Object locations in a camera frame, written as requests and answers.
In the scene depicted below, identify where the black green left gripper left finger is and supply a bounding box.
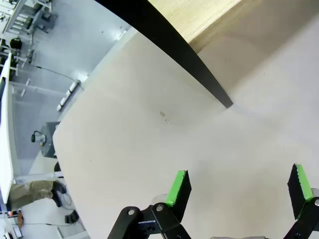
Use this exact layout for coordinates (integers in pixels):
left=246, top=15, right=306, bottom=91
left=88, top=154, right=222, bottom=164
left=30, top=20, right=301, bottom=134
left=107, top=170, right=192, bottom=239

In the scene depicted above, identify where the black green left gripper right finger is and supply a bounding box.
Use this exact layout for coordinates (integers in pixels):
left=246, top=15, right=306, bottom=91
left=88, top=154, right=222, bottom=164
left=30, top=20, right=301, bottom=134
left=283, top=163, right=319, bottom=239

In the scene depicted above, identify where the black metal wooden shelf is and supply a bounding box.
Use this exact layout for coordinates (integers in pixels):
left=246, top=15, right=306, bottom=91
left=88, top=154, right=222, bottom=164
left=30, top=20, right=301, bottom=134
left=94, top=0, right=265, bottom=109

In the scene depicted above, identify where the black curved floor object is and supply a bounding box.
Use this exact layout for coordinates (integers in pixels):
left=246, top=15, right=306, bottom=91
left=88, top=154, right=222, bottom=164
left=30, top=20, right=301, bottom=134
left=64, top=210, right=79, bottom=224

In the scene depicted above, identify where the grey metal box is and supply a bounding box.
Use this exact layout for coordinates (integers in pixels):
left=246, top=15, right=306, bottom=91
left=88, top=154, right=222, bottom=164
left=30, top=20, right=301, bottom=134
left=39, top=121, right=62, bottom=158

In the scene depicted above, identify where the white power strip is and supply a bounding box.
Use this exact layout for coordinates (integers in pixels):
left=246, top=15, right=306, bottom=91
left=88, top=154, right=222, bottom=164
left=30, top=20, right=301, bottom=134
left=56, top=79, right=82, bottom=112

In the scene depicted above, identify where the olive trouser leg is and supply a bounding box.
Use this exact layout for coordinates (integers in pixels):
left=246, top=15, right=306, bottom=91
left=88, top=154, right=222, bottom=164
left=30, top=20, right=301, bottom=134
left=8, top=179, right=57, bottom=210

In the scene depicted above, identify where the small white device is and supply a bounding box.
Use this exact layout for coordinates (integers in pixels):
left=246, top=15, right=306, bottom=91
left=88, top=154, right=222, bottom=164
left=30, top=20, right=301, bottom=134
left=30, top=130, right=48, bottom=145

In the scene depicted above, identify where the white desk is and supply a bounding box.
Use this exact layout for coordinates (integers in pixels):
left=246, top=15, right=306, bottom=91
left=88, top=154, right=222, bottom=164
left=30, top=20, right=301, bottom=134
left=0, top=51, right=16, bottom=205

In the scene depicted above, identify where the grey cabinet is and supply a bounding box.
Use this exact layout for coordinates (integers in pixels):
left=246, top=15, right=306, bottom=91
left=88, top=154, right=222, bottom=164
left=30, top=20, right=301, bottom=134
left=31, top=9, right=58, bottom=34

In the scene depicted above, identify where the black bag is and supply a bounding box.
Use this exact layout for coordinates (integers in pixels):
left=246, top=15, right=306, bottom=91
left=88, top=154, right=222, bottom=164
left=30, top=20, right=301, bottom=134
left=9, top=37, right=23, bottom=50

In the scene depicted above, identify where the thin black power strip cable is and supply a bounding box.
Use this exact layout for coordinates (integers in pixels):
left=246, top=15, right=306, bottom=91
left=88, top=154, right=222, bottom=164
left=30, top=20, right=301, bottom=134
left=31, top=64, right=83, bottom=88

